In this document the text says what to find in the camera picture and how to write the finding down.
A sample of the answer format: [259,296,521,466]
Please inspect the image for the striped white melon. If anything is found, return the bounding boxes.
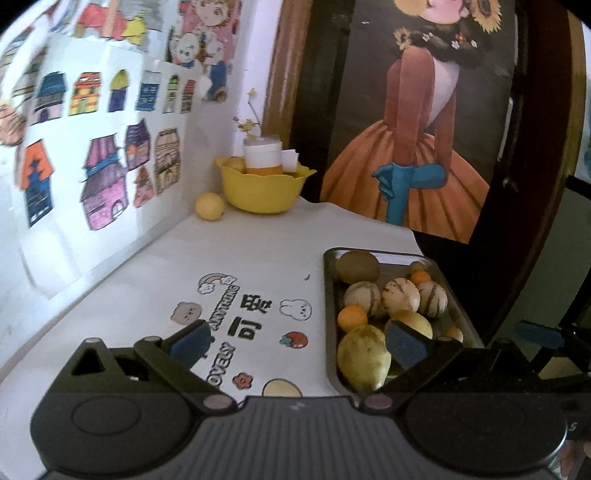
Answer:
[382,277,421,316]
[344,281,382,317]

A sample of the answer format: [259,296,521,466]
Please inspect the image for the small orange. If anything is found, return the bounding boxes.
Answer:
[410,270,432,286]
[337,305,368,332]

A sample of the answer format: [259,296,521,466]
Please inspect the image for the yellow lemon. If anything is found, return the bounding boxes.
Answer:
[194,192,225,221]

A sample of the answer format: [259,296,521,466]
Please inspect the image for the striped tan melon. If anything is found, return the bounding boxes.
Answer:
[418,280,449,318]

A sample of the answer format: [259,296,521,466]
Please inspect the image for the metal tray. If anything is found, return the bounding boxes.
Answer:
[324,248,483,398]

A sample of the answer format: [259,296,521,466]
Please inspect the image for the small brown fruit in tray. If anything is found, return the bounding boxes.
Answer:
[409,261,426,274]

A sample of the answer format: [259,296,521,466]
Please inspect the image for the cartoon children poster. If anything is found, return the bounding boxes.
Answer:
[165,0,242,103]

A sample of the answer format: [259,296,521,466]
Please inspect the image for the house drawings poster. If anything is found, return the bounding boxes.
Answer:
[14,35,204,296]

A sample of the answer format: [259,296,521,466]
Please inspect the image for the green pear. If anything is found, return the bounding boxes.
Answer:
[337,325,392,393]

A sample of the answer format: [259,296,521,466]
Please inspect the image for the yellow plastic bowl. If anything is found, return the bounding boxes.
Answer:
[213,157,317,214]

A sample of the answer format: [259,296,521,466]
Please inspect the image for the white jar with flowers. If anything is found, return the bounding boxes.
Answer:
[233,88,283,176]

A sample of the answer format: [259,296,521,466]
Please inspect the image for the striped white melon in tray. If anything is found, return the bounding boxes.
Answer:
[344,281,382,317]

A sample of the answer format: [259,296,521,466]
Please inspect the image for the orange dress lady painting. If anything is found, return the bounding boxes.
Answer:
[320,1,517,243]

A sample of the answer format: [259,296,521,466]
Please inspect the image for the small orange in tray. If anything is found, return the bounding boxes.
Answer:
[410,270,432,286]

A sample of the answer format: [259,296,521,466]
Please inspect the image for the brown kiwi fruit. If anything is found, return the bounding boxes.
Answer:
[335,250,380,284]

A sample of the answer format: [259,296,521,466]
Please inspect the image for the white small box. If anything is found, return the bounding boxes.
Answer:
[281,149,298,174]

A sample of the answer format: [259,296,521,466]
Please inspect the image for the green round fruit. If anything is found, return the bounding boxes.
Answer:
[391,310,434,339]

